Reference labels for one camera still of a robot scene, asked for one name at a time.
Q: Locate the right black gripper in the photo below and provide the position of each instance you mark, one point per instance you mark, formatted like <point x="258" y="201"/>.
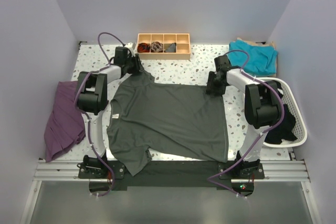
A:
<point x="210" y="84"/>

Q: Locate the purple t shirt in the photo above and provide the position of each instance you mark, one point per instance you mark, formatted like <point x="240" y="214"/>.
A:
<point x="65" y="126"/>

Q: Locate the grey pink fabric item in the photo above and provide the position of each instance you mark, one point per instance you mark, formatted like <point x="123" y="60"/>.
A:
<point x="156" y="47"/>

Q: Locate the red black fabric item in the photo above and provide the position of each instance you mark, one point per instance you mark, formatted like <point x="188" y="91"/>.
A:
<point x="143" y="47"/>

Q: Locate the white laundry basket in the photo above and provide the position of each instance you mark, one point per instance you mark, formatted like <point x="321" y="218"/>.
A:
<point x="299" y="130"/>

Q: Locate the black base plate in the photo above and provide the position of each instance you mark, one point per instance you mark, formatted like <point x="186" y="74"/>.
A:
<point x="171" y="174"/>

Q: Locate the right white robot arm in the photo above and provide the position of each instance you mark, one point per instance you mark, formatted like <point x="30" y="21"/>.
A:
<point x="263" y="108"/>

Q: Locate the wooden compartment box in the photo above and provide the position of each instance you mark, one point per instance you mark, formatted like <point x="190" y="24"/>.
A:
<point x="183" y="46"/>

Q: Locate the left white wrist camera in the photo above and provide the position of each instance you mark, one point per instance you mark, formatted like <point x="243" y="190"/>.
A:
<point x="130" y="45"/>

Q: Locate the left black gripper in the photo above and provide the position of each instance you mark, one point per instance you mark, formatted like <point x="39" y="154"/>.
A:
<point x="138" y="65"/>

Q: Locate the dark grey t shirt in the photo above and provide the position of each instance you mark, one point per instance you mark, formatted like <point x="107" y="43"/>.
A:
<point x="174" y="119"/>

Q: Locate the dark grey folded item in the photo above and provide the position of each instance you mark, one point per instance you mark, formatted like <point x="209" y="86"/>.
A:
<point x="170" y="48"/>

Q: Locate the aluminium rail frame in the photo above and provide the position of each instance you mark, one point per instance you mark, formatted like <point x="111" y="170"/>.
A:
<point x="275" y="171"/>

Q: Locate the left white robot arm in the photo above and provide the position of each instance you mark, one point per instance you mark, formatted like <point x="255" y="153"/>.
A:
<point x="92" y="97"/>

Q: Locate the teal t shirt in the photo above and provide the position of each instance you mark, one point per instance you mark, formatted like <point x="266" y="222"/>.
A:
<point x="237" y="58"/>

